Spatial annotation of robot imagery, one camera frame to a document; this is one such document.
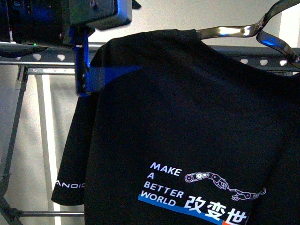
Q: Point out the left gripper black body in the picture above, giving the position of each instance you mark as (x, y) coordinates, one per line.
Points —
(60, 23)

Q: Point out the black printed t-shirt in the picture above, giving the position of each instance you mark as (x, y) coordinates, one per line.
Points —
(187, 129)

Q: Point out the grey clothes drying rack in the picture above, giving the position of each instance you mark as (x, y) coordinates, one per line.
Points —
(28, 70)

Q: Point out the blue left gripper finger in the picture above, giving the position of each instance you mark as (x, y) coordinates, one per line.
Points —
(90, 79)

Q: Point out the dark translucent clothes hanger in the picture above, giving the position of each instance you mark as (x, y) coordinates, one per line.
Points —
(256, 30)

